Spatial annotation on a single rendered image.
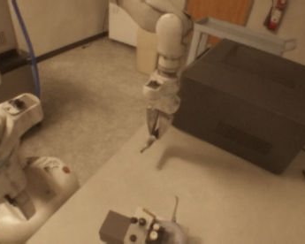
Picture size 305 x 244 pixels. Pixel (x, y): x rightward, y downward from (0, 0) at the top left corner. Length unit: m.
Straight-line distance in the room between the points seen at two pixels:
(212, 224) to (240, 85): 0.44
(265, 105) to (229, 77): 0.15
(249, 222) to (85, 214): 0.49
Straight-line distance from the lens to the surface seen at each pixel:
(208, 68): 0.75
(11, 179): 0.36
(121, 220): 0.56
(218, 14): 3.80
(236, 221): 0.72
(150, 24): 0.56
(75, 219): 0.66
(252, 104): 0.73
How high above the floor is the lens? 1.49
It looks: 41 degrees down
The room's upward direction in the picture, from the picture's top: 9 degrees clockwise
